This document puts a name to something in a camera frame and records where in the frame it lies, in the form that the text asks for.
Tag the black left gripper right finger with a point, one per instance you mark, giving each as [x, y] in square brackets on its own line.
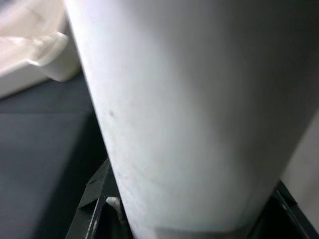
[286, 219]

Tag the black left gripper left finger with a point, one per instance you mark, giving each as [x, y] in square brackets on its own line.
[99, 211]

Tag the white plastic table leg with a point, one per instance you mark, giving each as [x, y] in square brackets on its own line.
[187, 99]

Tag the white plastic table top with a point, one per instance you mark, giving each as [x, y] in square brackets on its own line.
[30, 44]

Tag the black table cloth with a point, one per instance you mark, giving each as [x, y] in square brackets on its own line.
[45, 149]

